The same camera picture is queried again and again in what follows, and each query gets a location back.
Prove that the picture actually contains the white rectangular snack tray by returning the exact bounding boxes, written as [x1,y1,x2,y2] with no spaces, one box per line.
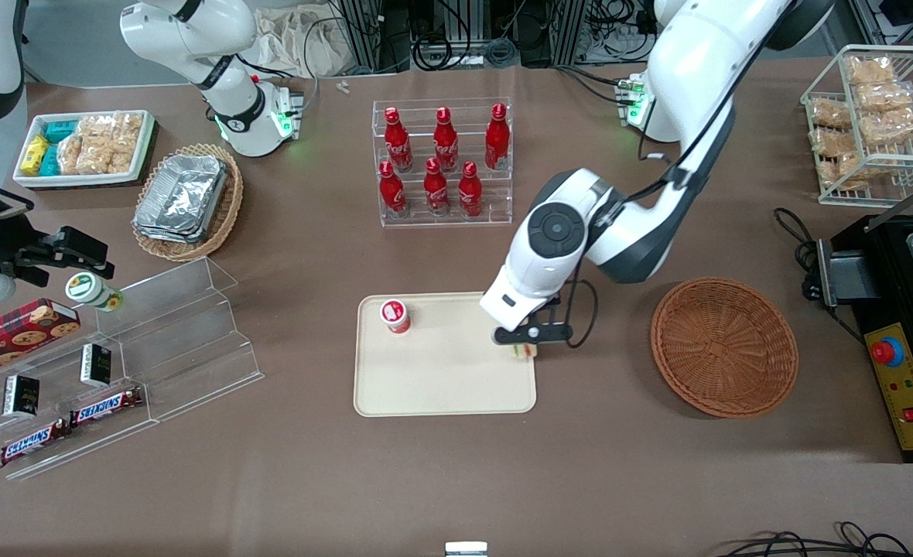
[13,110,156,190]

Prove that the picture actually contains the beige plastic tray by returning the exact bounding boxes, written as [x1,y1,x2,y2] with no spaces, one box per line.
[354,291,538,418]

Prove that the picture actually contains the oval light wicker basket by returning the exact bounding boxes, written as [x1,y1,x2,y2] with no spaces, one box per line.
[132,143,245,263]

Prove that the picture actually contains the round brown wicker basket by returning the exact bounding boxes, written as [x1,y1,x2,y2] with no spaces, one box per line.
[650,277,800,419]

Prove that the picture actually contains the green white drink cup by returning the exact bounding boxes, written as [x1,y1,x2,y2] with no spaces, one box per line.
[66,272,125,313]

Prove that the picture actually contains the clear rice cracker bag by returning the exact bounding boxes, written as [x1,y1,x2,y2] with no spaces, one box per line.
[77,115,115,176]
[57,132,87,176]
[108,112,145,174]

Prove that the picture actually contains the red tartan cookie box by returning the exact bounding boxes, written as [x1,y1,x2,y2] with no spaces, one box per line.
[0,298,82,384]

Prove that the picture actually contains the small black box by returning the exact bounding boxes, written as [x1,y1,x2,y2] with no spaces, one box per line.
[80,343,114,388]
[2,374,41,420]

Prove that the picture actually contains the stack of foil trays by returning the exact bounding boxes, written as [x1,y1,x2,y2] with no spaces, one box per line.
[132,154,230,245]

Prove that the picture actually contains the clear acrylic bottle rack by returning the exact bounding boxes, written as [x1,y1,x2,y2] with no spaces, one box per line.
[371,98,514,228]

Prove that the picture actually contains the yellow snack packet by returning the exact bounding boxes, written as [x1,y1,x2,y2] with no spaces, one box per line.
[21,135,50,176]

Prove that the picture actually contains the clear acrylic stepped stand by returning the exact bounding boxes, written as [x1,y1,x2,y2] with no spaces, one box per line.
[94,257,265,423]
[0,321,160,481]

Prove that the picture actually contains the red cola bottle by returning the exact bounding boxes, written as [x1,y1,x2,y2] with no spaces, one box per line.
[423,158,452,217]
[378,161,409,218]
[383,107,414,173]
[457,161,484,219]
[485,103,511,171]
[433,107,460,173]

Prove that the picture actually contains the Snickers chocolate bar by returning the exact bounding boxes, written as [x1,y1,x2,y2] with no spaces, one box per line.
[0,419,71,468]
[70,386,145,429]

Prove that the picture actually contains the beige cloth bag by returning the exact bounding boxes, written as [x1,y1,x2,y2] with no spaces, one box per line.
[254,6,354,79]

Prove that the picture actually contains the fried snack bag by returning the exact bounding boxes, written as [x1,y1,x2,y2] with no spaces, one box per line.
[820,153,883,191]
[810,128,860,159]
[855,81,913,114]
[809,98,853,129]
[859,108,913,147]
[847,56,897,87]

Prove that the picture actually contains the black yellow control box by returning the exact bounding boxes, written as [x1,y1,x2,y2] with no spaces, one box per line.
[832,213,913,465]

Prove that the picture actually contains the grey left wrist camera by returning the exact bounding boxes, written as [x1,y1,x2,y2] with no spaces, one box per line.
[491,321,574,347]

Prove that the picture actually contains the black table cable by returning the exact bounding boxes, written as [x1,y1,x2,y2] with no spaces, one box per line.
[774,207,826,303]

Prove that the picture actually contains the white wire rack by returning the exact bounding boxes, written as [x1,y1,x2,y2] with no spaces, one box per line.
[801,45,913,207]

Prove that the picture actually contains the black floor cables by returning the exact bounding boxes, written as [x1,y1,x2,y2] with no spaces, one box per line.
[723,521,913,557]

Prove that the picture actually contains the aluminium frame rack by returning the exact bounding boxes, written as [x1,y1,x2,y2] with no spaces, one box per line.
[338,0,412,76]

